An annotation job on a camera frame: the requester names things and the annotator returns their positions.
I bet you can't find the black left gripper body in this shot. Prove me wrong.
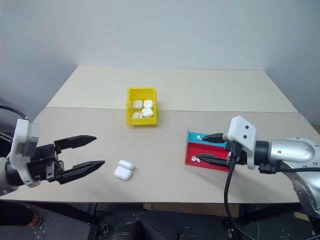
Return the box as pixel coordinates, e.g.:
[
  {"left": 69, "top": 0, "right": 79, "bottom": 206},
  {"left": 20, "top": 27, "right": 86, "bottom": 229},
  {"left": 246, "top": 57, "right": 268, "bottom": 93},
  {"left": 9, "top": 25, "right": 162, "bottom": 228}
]
[{"left": 26, "top": 143, "right": 66, "bottom": 185}]

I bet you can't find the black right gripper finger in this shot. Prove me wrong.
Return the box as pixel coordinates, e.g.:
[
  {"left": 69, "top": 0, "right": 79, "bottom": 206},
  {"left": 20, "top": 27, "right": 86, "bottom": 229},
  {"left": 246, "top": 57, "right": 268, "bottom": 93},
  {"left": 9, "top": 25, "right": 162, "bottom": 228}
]
[
  {"left": 201, "top": 132, "right": 227, "bottom": 145},
  {"left": 195, "top": 154, "right": 230, "bottom": 167}
]

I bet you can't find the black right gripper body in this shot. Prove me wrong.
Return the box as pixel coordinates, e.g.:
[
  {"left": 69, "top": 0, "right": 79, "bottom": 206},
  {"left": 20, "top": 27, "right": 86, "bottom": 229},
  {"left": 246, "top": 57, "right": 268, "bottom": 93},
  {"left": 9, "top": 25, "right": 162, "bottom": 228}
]
[{"left": 225, "top": 140, "right": 248, "bottom": 166}]

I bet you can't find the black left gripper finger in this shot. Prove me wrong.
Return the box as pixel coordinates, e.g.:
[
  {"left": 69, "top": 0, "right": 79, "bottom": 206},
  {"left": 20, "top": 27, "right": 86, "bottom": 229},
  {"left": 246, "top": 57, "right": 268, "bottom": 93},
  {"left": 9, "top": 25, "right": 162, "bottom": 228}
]
[
  {"left": 59, "top": 160, "right": 106, "bottom": 186},
  {"left": 53, "top": 134, "right": 98, "bottom": 154}
]

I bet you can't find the yellow plastic bin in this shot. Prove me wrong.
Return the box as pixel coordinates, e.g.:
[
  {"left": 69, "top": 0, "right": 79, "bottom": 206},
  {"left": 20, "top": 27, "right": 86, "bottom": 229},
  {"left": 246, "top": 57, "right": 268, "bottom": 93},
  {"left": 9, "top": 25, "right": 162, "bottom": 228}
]
[{"left": 124, "top": 86, "right": 159, "bottom": 126}]

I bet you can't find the red tray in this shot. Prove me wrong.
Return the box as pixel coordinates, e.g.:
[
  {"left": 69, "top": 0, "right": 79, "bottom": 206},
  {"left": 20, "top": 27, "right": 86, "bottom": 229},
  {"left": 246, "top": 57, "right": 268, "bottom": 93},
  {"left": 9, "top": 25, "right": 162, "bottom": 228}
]
[{"left": 184, "top": 141, "right": 231, "bottom": 173}]

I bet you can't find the teal tray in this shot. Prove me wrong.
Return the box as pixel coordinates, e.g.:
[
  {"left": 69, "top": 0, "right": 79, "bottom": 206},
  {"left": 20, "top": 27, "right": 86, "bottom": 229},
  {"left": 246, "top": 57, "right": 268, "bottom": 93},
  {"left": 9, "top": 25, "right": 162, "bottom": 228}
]
[{"left": 186, "top": 126, "right": 229, "bottom": 149}]

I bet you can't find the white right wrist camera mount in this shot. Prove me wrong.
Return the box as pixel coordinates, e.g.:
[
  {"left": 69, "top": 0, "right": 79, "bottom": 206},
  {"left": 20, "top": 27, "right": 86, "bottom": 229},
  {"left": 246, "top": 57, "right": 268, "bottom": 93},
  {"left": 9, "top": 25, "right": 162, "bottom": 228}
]
[{"left": 222, "top": 115, "right": 259, "bottom": 170}]

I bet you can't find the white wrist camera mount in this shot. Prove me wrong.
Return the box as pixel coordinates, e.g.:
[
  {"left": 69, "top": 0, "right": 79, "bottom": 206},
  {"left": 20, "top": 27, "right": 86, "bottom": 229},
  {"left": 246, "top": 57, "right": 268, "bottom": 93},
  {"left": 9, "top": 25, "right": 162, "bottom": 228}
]
[
  {"left": 5, "top": 118, "right": 41, "bottom": 189},
  {"left": 222, "top": 115, "right": 259, "bottom": 170}
]

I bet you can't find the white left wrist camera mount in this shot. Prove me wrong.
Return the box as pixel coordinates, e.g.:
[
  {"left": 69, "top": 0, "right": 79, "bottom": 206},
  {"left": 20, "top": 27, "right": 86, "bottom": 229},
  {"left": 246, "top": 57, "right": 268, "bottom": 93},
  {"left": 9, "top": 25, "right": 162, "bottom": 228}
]
[{"left": 5, "top": 118, "right": 41, "bottom": 189}]

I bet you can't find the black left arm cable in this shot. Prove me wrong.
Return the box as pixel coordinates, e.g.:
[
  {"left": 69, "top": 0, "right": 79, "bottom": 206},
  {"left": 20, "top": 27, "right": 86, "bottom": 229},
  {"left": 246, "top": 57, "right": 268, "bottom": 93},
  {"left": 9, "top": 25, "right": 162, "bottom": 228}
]
[{"left": 0, "top": 104, "right": 29, "bottom": 120}]

